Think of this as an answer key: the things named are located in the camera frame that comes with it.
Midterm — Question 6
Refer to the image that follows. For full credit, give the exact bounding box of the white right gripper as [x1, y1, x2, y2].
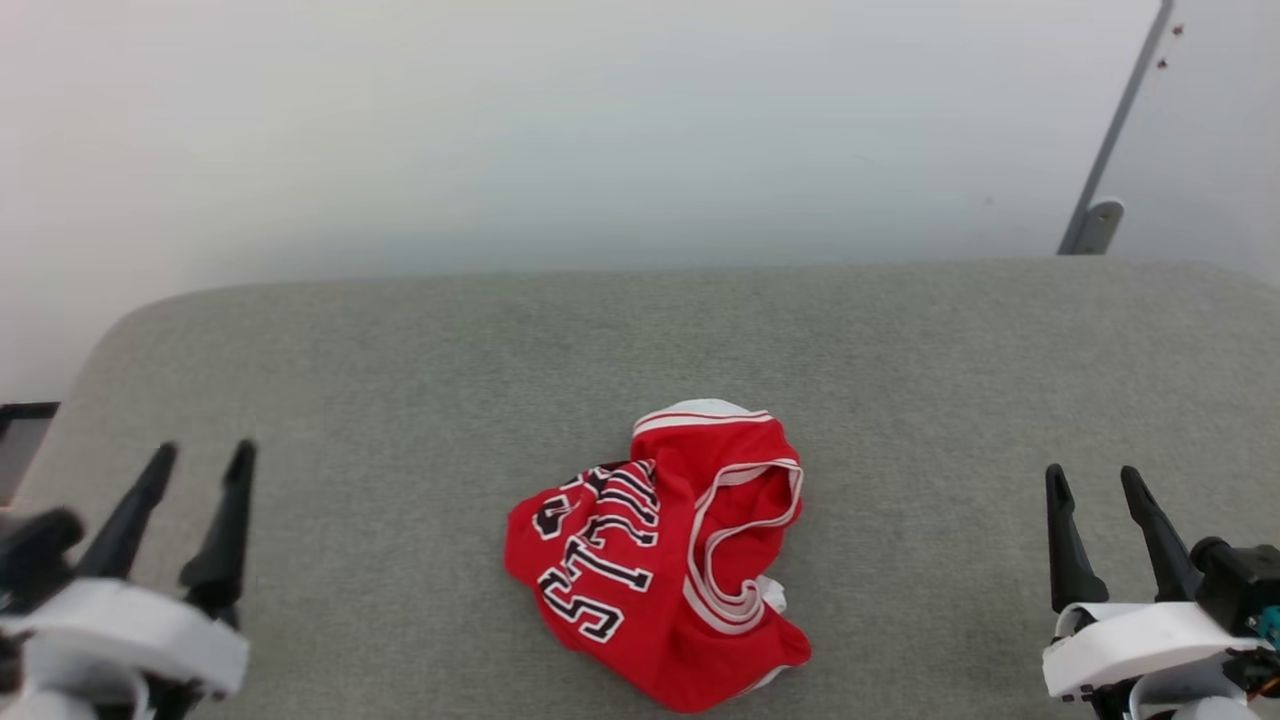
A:
[1042, 464, 1263, 720]

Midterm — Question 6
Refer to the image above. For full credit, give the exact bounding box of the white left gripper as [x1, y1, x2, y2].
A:
[0, 439, 258, 720]

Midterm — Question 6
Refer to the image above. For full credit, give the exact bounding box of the red basketball jersey garment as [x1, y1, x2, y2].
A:
[503, 399, 813, 714]

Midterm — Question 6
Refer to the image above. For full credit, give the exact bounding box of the grey metal pole with bracket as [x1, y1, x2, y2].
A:
[1057, 0, 1177, 257]

